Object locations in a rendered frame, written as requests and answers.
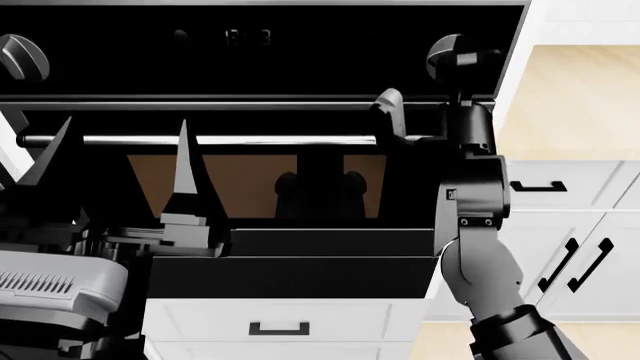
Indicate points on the white drawer below oven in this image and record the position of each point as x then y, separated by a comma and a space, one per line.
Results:
350, 318

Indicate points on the small round oven button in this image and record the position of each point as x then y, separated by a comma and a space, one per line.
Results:
180, 35

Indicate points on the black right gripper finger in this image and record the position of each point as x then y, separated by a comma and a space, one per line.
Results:
472, 62

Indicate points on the black built-in oven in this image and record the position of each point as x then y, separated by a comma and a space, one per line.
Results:
310, 67

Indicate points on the dark grey temperature knob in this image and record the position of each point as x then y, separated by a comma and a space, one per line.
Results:
440, 56

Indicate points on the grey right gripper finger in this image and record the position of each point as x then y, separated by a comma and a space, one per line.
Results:
392, 112

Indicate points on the white cabinet drawer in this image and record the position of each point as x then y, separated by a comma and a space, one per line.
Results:
590, 183

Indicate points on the white cabinet door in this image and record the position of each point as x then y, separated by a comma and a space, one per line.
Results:
545, 258
615, 277

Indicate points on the grey oven knob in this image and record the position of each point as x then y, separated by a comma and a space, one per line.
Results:
22, 56

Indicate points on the oven digital clock display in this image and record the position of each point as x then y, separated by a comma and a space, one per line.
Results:
248, 37

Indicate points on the pointed left gripper finger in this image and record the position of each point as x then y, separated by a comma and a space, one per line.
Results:
52, 153
184, 165

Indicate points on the black oven door with window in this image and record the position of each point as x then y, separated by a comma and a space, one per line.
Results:
250, 180

